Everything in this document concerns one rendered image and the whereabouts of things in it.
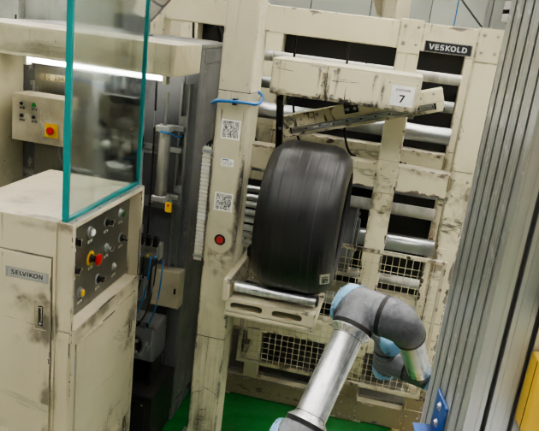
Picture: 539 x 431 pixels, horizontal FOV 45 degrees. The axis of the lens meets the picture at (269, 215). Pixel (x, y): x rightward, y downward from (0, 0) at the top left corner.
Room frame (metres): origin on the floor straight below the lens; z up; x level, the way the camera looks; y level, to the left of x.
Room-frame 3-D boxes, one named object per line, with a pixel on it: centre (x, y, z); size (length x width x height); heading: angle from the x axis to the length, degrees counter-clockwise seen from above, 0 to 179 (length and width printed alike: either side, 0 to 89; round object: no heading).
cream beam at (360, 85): (2.75, -0.26, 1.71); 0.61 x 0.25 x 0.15; 80
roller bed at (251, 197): (2.89, 0.07, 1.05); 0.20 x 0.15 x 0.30; 80
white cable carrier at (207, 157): (2.49, 0.26, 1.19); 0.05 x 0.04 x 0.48; 170
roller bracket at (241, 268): (2.51, 0.10, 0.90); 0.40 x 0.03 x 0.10; 170
